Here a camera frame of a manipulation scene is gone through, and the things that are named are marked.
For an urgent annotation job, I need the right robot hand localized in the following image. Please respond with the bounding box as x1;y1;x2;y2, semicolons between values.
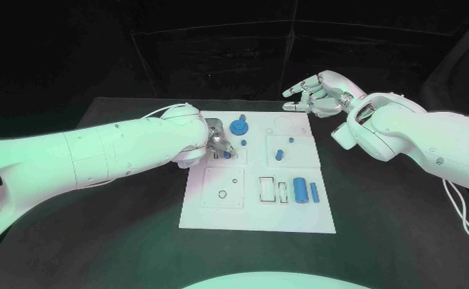
281;70;368;119

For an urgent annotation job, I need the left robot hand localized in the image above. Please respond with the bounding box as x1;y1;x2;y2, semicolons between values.
204;117;235;160

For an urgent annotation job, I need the white task board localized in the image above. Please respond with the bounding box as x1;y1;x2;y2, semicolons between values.
178;111;336;234

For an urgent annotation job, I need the blue gear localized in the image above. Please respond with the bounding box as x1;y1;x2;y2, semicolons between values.
228;119;251;136

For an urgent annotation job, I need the thick blue cylinder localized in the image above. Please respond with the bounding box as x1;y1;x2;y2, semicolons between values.
291;177;310;204

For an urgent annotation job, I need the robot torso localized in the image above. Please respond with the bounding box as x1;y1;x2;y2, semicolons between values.
179;271;372;289

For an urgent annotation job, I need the white cable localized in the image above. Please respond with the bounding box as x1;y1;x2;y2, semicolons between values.
440;177;469;229
139;104;188;119
77;178;119;189
445;181;469;235

